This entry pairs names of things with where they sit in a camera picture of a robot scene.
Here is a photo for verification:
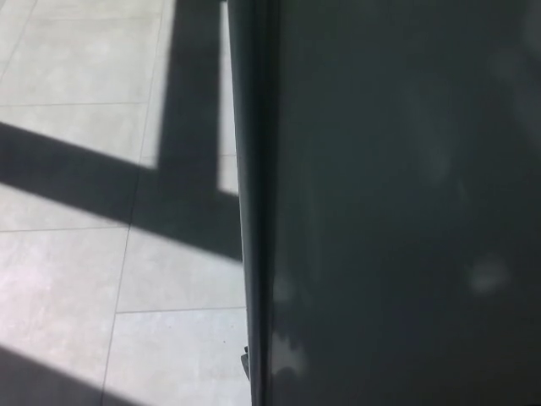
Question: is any grey glossy appliance door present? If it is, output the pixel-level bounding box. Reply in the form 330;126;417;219
219;0;541;406

